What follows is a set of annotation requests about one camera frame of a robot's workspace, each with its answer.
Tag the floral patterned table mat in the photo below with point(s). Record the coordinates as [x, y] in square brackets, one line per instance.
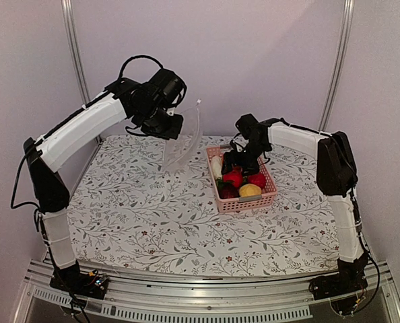
[130, 212]

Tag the left aluminium vertical post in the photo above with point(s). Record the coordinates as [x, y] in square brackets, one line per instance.
[69, 22]

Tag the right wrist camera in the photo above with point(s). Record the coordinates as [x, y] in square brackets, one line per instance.
[236, 146]

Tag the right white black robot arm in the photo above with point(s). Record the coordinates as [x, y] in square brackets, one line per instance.
[336, 173]

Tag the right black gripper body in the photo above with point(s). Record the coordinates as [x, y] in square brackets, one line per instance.
[250, 154]

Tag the clear zip top bag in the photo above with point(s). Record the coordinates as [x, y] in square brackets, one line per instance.
[177, 153]

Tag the pink perforated plastic basket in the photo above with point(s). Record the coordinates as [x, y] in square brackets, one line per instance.
[246, 202]

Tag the aluminium vertical post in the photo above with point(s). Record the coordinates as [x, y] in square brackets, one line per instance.
[344, 35]
[69, 22]

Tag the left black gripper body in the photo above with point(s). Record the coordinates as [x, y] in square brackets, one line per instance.
[156, 123]

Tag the red apple toy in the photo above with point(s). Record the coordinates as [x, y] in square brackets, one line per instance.
[258, 179]

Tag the white radish toy left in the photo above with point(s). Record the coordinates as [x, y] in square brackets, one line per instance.
[216, 166]

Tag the right aluminium vertical post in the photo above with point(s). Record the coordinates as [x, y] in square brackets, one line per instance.
[344, 35]

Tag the yellow lemon toy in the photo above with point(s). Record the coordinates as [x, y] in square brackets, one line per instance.
[249, 189]

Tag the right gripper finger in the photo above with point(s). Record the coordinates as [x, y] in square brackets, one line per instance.
[247, 171]
[227, 165]

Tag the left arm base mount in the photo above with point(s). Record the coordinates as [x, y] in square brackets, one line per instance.
[72, 280]

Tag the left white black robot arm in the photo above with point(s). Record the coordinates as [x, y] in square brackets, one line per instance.
[149, 106]

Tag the aluminium front rail frame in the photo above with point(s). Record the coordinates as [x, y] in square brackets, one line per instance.
[142, 296]

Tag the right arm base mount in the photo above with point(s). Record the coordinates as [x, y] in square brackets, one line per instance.
[348, 289]

